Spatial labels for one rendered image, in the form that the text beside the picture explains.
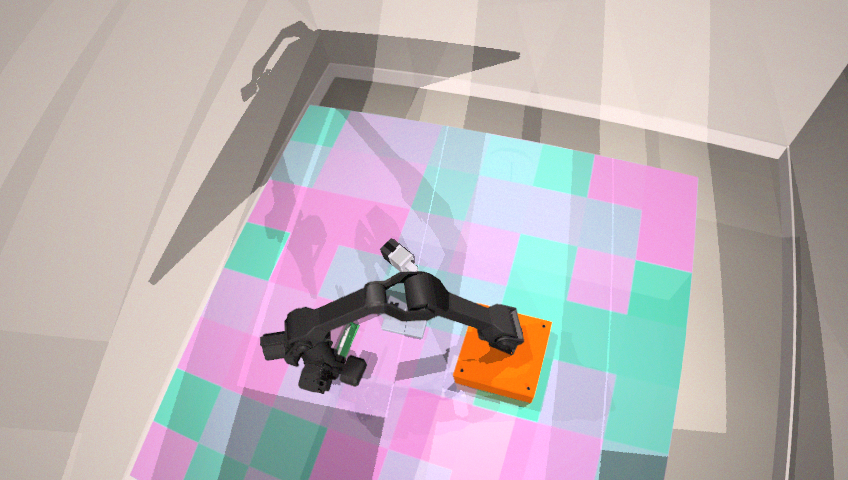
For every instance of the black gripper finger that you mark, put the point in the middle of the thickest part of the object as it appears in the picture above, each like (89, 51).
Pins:
(334, 376)

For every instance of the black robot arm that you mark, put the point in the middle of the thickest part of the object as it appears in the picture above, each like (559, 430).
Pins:
(308, 330)

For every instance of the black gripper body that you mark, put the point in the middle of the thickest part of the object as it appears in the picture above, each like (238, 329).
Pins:
(351, 372)

